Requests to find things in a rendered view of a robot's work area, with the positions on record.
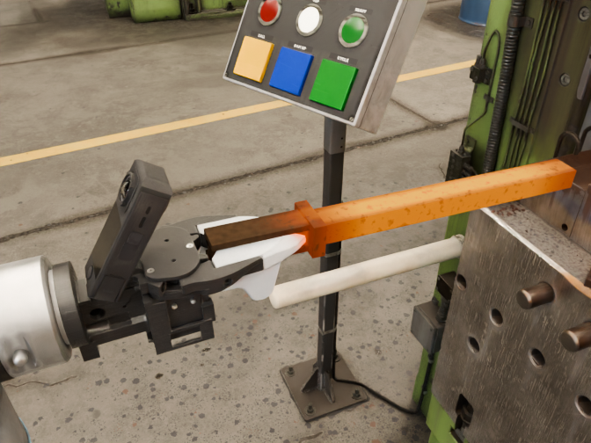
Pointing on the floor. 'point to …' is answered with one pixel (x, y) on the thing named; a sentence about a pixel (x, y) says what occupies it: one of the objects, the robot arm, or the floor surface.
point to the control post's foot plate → (295, 380)
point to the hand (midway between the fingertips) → (288, 228)
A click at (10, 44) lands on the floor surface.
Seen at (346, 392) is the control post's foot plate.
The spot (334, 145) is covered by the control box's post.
